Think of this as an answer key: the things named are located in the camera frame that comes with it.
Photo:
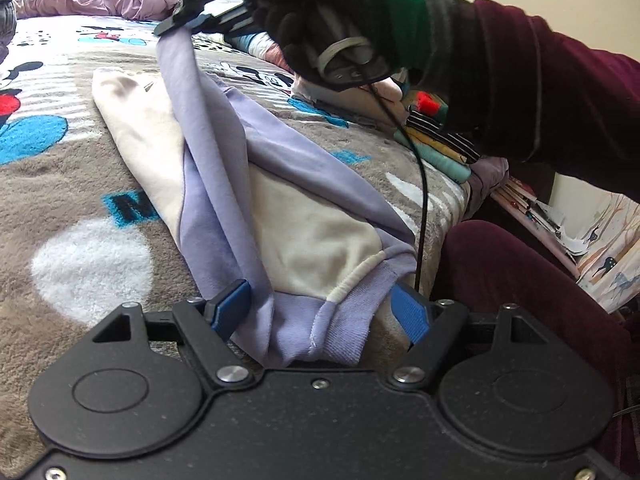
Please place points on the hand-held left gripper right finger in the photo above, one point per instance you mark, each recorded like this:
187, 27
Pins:
407, 310

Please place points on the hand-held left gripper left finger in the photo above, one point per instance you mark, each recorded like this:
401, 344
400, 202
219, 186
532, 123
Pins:
235, 305

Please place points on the purple and cream sweatshirt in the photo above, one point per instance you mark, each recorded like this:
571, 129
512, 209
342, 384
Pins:
310, 220

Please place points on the person's right forearm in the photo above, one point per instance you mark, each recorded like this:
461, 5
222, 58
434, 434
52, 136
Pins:
540, 85

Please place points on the blue pillow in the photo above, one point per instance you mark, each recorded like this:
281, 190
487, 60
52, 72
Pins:
247, 41

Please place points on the red cloth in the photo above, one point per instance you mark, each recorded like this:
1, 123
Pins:
427, 103

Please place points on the person's maroon clothed body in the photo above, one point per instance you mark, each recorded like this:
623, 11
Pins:
510, 280

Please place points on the black white striped garment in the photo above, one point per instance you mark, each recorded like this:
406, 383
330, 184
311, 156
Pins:
440, 130

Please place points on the teal folded garment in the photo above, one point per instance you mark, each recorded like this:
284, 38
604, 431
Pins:
440, 162

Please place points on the lilac folded garment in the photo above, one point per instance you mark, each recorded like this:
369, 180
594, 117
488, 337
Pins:
487, 175

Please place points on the stack of books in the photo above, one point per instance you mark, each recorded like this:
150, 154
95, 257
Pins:
540, 210

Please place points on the cartoon printed blanket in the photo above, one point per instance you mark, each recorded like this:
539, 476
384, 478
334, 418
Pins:
75, 170

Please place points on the deer printed cloth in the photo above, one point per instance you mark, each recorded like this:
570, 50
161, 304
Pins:
610, 260

